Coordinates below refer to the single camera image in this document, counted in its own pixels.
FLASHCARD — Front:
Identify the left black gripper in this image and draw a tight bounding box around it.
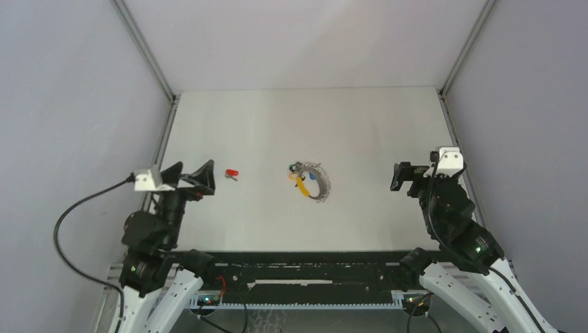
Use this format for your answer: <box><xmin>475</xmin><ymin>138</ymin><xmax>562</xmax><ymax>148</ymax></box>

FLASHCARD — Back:
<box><xmin>157</xmin><ymin>158</ymin><xmax>216</xmax><ymax>246</ymax></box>

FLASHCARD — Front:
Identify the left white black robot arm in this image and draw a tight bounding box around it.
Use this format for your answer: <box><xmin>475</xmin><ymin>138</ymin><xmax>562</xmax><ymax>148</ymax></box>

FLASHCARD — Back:
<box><xmin>109</xmin><ymin>160</ymin><xmax>217</xmax><ymax>332</ymax></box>

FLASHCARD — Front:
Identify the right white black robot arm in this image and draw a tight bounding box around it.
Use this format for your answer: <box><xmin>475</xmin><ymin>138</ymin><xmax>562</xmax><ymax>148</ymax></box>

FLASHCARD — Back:
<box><xmin>390</xmin><ymin>160</ymin><xmax>557</xmax><ymax>332</ymax></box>

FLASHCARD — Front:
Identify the red capped key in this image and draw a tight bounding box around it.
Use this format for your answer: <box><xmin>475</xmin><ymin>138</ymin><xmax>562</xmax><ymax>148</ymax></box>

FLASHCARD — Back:
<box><xmin>225</xmin><ymin>169</ymin><xmax>239</xmax><ymax>181</ymax></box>

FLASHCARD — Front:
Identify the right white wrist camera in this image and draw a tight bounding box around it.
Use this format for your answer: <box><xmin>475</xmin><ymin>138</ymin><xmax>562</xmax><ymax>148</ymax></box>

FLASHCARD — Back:
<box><xmin>427</xmin><ymin>146</ymin><xmax>466</xmax><ymax>177</ymax></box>

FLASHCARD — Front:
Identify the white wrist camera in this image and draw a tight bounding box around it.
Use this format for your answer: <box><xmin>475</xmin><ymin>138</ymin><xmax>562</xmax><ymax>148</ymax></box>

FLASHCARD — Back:
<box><xmin>132</xmin><ymin>165</ymin><xmax>176</xmax><ymax>192</ymax></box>
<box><xmin>427</xmin><ymin>146</ymin><xmax>466</xmax><ymax>177</ymax></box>

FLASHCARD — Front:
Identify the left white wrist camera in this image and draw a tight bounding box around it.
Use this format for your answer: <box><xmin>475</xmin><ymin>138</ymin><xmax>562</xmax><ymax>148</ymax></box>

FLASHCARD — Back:
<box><xmin>132</xmin><ymin>165</ymin><xmax>176</xmax><ymax>192</ymax></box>

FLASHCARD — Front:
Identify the left aluminium frame post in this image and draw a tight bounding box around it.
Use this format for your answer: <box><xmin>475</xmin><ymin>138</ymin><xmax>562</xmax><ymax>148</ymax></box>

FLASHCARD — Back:
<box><xmin>110</xmin><ymin>0</ymin><xmax>179</xmax><ymax>258</ymax></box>

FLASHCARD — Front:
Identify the aluminium frame post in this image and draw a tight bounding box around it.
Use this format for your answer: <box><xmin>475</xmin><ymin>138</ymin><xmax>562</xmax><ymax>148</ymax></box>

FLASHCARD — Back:
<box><xmin>437</xmin><ymin>1</ymin><xmax>500</xmax><ymax>226</ymax></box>
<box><xmin>110</xmin><ymin>0</ymin><xmax>179</xmax><ymax>258</ymax></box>

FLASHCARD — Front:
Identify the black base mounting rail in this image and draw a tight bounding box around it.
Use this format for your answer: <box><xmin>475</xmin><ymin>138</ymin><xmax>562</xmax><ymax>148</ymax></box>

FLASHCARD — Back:
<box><xmin>203</xmin><ymin>250</ymin><xmax>422</xmax><ymax>303</ymax></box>

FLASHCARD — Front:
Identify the white slotted cable duct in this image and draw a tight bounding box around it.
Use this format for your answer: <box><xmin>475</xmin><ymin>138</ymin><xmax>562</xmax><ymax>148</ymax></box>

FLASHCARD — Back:
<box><xmin>185</xmin><ymin>293</ymin><xmax>410</xmax><ymax>310</ymax></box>

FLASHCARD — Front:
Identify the right aluminium frame post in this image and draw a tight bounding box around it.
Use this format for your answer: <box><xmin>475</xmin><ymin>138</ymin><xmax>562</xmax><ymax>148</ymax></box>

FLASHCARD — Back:
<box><xmin>437</xmin><ymin>1</ymin><xmax>500</xmax><ymax>226</ymax></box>

